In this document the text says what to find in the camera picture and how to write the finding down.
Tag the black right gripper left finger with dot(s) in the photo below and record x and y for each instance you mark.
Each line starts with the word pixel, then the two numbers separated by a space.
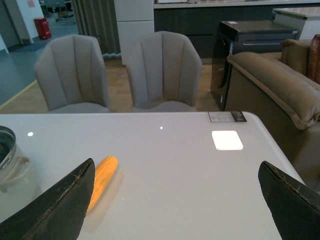
pixel 58 213

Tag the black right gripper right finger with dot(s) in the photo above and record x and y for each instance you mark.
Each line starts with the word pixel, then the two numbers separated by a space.
pixel 295 208

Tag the yellow corn cob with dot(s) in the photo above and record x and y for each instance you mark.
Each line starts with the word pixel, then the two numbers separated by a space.
pixel 103 174

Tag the white electric cooking pot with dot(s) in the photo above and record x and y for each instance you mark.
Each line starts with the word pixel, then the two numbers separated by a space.
pixel 18 182

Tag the black white table label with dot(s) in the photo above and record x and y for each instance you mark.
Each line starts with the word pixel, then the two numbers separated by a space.
pixel 227 116

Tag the brown velvet sofa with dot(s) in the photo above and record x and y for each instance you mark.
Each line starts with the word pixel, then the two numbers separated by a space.
pixel 275 87

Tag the left beige upholstered chair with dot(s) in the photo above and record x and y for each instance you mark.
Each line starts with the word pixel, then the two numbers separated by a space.
pixel 72 75

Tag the beige upholstered chair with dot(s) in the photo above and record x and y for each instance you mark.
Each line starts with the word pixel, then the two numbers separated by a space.
pixel 72 75
pixel 164 71

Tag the brown leather cushion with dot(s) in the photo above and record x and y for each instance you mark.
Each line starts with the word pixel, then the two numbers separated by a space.
pixel 314 59

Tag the right beige upholstered chair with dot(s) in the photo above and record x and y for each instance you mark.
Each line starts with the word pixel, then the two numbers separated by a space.
pixel 164 71

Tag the red fire extinguisher box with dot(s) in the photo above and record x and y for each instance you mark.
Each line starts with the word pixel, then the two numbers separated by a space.
pixel 42 28

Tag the grey green curtain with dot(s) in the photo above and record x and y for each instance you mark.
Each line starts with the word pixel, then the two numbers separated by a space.
pixel 97 18

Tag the dark kitchen counter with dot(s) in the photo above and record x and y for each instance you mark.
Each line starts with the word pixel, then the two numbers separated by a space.
pixel 199 21

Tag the white cabinet column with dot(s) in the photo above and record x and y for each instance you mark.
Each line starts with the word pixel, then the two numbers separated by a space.
pixel 134 19

